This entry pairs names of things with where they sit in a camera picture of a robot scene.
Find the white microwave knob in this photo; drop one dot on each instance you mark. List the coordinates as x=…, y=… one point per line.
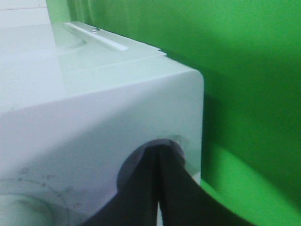
x=23, y=210

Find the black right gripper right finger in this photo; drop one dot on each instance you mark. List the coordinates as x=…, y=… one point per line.
x=183, y=202

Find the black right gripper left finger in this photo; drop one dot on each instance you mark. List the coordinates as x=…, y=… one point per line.
x=136, y=204

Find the green table cloth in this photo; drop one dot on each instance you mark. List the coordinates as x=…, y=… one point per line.
x=249, y=52

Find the round white door release button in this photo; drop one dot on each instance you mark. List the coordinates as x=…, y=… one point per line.
x=143, y=154

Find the white microwave oven body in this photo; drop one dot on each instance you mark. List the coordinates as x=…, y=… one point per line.
x=77, y=100

